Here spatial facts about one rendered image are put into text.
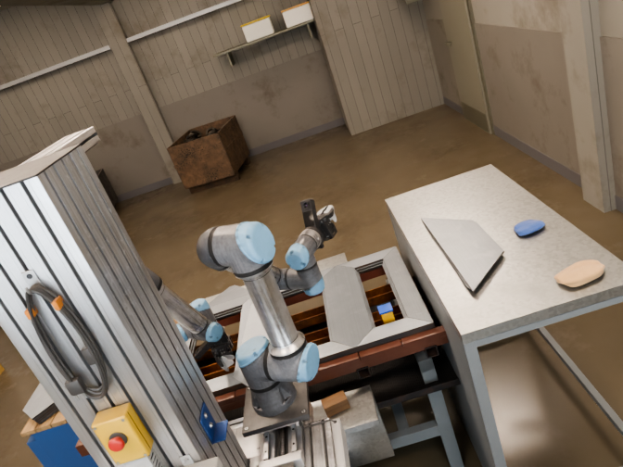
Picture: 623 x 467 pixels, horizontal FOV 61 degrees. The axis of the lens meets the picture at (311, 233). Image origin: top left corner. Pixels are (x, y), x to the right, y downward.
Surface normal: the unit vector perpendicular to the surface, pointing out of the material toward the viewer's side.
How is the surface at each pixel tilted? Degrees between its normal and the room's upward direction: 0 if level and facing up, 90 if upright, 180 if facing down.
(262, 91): 90
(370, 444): 90
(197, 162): 90
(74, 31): 90
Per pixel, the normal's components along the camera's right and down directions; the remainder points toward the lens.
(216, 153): -0.11, 0.45
